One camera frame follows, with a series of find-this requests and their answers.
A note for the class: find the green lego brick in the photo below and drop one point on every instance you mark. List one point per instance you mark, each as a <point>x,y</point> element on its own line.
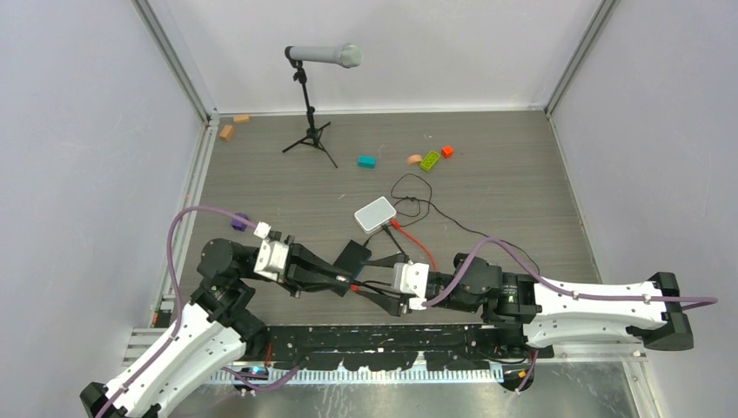
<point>430,161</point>

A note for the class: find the purple toy block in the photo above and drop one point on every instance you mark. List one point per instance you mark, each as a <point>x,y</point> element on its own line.
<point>241,222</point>

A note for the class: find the peach toy block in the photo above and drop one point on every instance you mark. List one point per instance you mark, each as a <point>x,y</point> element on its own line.
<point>414,159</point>

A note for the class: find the grey microphone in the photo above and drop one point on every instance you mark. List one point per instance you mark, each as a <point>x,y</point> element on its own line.
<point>346,56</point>

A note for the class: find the teal toy block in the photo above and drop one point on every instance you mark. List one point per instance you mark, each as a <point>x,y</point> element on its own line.
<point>365,161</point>

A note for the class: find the orange toy block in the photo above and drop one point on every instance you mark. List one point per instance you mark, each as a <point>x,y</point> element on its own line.
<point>447,151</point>

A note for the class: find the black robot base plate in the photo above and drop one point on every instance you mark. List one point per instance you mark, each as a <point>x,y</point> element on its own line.
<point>381,348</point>

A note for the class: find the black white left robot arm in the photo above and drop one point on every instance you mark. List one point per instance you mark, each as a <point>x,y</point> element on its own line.
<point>215,328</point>

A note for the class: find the black network switch blue ports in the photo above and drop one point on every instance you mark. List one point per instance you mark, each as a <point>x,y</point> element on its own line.
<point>352,258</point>

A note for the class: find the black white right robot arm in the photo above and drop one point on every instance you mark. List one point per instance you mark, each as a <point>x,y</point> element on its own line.
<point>525,315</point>

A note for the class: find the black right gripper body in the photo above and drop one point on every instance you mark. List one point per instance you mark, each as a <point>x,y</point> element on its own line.
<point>395,305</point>

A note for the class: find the black microphone tripod stand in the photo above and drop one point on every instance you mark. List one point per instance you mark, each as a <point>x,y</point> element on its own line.
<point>313,133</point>

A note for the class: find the white router box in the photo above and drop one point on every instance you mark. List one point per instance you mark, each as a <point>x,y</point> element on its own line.
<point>373,216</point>

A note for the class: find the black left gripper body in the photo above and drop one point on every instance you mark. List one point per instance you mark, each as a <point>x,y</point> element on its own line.
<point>293,282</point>

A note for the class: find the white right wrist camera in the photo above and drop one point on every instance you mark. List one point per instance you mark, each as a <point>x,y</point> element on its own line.
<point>411,279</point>

